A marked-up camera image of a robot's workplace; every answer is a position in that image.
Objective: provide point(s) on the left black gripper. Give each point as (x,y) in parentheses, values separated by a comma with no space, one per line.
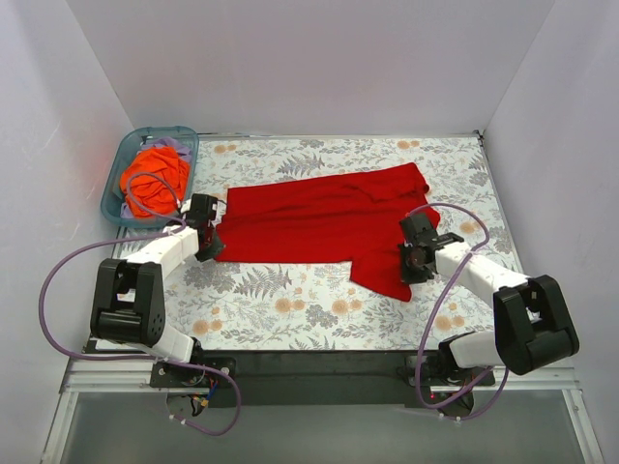
(213,244)

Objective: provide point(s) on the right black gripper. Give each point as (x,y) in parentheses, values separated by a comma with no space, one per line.
(403,266)

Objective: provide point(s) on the red t shirt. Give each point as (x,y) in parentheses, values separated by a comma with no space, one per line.
(350,218)

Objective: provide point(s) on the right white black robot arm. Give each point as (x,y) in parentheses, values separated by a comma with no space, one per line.
(532,326)

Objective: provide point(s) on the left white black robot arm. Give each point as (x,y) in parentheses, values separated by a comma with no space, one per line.
(129,302)

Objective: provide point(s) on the orange t shirt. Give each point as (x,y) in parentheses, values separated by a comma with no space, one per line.
(155,181)

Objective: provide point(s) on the floral table mat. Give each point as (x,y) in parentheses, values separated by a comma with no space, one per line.
(302,307)

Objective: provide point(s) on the teal plastic bin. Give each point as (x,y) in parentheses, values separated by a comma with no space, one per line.
(113,199)

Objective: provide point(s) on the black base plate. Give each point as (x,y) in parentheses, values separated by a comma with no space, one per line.
(296,378)

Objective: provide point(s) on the aluminium frame rail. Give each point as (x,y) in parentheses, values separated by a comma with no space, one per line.
(109,413)

